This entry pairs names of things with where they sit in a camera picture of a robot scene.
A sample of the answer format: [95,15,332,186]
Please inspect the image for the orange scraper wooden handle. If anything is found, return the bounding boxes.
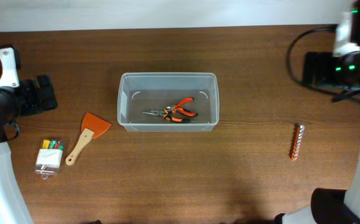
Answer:
[65,112,112,166]

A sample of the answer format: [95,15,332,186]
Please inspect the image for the orange black long-nose pliers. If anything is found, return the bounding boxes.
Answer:
[143,109,190,124]

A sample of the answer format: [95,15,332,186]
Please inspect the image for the clear plastic container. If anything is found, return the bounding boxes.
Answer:
[117,72,219,132]

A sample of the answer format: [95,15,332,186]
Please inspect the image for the orange socket bit rail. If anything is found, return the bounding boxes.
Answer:
[290,124,305,161]

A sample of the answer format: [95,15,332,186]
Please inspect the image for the red black cutting pliers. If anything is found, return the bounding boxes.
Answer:
[164,96,198,118]

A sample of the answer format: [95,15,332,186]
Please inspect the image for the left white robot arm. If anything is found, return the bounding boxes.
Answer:
[0,45,58,223]

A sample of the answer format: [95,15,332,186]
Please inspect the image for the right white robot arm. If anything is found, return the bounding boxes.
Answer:
[273,1,360,223]

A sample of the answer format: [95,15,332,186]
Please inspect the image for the colourful bit set pack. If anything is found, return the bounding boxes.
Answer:
[35,139,64,180]

